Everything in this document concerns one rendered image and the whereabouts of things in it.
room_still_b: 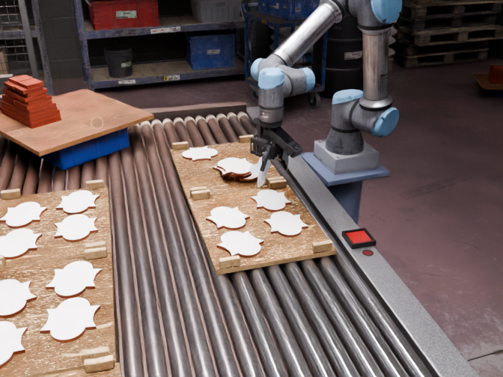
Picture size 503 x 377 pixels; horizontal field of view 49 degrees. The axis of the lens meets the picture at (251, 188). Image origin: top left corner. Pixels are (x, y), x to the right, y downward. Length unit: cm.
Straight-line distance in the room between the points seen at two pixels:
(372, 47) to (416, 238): 177
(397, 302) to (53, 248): 95
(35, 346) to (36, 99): 113
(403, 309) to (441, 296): 160
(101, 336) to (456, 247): 250
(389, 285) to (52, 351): 84
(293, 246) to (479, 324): 153
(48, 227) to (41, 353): 54
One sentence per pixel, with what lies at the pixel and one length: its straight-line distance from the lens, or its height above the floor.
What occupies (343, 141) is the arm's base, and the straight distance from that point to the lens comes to 213.
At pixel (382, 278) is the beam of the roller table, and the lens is 152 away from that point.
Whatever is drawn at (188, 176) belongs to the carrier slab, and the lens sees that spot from 196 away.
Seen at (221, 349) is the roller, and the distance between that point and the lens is 128.
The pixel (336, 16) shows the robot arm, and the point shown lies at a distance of 191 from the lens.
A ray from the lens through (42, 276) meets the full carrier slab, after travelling 155.
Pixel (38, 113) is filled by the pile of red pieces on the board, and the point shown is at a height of 109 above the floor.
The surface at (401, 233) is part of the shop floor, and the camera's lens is 348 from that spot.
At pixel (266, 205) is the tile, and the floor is 95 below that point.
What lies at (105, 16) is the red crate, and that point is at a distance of 581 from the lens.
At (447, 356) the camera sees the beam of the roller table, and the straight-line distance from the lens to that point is 134.
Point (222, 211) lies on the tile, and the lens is 172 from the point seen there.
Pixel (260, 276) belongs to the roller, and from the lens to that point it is 148.
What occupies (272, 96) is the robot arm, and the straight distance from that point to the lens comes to 161.
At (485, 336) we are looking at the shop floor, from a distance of 287.
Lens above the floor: 182
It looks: 28 degrees down
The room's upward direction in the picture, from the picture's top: straight up
